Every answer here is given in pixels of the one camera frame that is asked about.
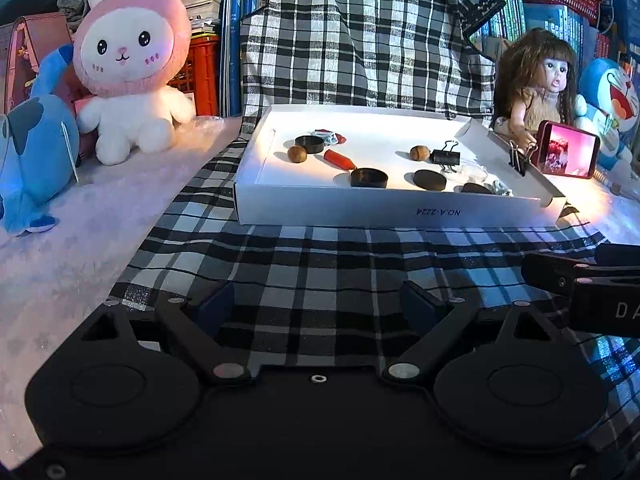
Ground black binder clip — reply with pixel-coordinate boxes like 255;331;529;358
507;141;535;177
429;140;461;166

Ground black white plaid cloth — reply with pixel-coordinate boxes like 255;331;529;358
107;0;640;461

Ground red smartphone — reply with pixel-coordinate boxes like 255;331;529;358
531;120;601;181

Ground blue upright books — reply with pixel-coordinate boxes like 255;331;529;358
217;0;273;118

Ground blue robot cat plush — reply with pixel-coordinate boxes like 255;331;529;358
572;57;640;181

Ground white cardboard box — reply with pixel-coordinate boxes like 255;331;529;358
233;104;568;227

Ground grey crumpled cloth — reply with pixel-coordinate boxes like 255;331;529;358
57;0;91;31

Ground large black round lid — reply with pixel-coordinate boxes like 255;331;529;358
350;167;389;190

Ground pale pink bed sheet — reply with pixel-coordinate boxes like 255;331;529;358
0;117;241;461

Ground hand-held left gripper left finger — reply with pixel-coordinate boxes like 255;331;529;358
82;280;251;386

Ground brown haired doll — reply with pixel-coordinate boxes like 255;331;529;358
492;27;578;148

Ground row of shelf books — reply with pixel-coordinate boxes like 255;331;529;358
470;0;640;86

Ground pink bag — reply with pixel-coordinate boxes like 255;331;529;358
0;12;76;116

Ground white cable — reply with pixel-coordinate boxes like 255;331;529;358
60;120;81;183

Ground blue spotted plush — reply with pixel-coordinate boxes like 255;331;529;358
0;44;83;236

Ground pink white rabbit plush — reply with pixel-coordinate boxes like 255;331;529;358
72;0;197;166

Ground blue cardboard box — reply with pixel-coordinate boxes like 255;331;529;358
612;0;640;56

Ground red plastic crate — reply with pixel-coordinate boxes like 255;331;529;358
167;35;221;117

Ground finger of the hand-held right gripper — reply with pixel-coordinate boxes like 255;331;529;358
595;242;640;277
521;252;601;297

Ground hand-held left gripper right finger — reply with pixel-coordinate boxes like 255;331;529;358
381;281;568;386

